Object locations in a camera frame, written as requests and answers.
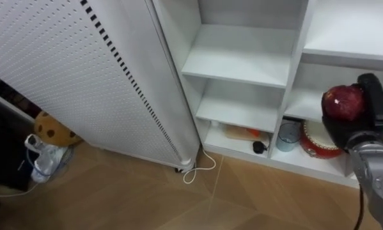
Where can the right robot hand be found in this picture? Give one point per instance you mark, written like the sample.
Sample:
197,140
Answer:
375,105

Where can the red apple soft toy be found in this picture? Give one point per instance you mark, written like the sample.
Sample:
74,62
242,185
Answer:
343,102

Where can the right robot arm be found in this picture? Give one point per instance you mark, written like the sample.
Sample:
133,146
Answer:
373,172

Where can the red round drum toy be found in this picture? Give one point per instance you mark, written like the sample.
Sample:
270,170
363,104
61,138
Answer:
316,147

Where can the clear glass cup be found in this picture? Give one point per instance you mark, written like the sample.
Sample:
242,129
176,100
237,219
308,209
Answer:
287,139

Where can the small black round object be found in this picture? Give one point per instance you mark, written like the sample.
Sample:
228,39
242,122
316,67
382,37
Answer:
258,147

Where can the orange toy food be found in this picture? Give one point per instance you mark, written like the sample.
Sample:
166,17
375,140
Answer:
253,132

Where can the white shelf unit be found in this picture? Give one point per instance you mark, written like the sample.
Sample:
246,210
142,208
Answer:
242,57

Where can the wooden cutting board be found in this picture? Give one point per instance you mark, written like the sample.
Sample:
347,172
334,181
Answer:
236,132

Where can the white perforated metal cabinet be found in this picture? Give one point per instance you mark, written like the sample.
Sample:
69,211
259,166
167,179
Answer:
66,64

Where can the brown cookie soft toy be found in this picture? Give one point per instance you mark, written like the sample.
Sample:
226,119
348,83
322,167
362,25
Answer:
52,129

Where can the clear plastic bag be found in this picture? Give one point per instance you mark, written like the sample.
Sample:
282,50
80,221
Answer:
47,163

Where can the dark grey case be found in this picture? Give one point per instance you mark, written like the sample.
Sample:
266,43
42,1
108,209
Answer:
5,153

